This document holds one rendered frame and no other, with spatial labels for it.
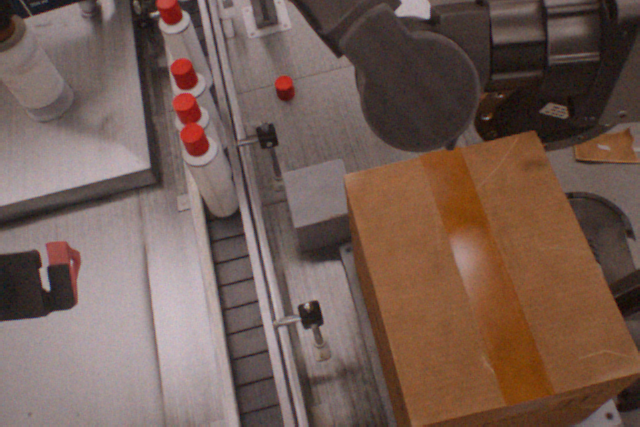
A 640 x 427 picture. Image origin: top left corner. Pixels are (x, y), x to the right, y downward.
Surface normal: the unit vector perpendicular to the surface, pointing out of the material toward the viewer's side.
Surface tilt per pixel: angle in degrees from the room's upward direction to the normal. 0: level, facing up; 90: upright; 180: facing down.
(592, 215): 0
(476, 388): 0
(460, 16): 51
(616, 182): 0
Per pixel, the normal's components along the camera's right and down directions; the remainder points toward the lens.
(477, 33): -0.03, 0.35
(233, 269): -0.10, -0.50
